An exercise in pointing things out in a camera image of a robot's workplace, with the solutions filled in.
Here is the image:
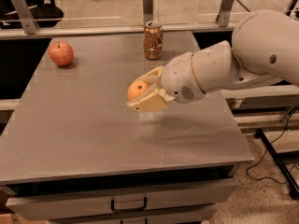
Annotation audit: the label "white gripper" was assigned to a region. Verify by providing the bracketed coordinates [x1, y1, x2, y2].
[127, 52, 205, 113]

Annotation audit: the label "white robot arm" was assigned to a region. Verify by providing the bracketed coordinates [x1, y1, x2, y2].
[127, 10, 299, 113]

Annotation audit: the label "metal bracket post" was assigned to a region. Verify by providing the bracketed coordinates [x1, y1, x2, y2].
[216, 0, 234, 27]
[142, 0, 153, 22]
[10, 0, 39, 35]

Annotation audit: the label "orange fruit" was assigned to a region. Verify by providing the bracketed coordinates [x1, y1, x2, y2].
[127, 80, 150, 101]

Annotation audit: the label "grey lower drawer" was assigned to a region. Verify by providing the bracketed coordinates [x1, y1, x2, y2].
[47, 204, 217, 224]

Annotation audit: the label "grey drawer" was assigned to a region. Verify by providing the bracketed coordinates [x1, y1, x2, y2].
[7, 178, 238, 221]
[47, 204, 217, 224]

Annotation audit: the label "grey upper drawer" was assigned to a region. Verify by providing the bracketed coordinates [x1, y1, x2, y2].
[7, 178, 238, 221]

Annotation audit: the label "red apple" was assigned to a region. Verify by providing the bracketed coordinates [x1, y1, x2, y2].
[49, 41, 74, 66]

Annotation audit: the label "black office chair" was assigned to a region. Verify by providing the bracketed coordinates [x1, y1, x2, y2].
[0, 0, 64, 29]

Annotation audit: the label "right metal bracket post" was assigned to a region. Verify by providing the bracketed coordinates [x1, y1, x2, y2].
[216, 0, 234, 27]

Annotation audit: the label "black metal stand leg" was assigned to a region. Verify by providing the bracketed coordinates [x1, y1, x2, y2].
[254, 129, 299, 200]

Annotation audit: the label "black cable on floor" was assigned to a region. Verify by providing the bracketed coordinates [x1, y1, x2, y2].
[245, 107, 299, 186]

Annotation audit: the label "middle metal bracket post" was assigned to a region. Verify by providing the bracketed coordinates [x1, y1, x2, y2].
[142, 0, 153, 22]

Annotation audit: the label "left metal bracket post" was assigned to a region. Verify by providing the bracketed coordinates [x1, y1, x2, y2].
[10, 0, 39, 35]

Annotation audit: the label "black drawer handle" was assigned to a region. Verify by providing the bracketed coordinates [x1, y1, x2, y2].
[110, 197, 148, 214]

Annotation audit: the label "orange soda can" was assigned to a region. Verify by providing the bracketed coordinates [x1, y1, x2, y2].
[143, 21, 163, 60]

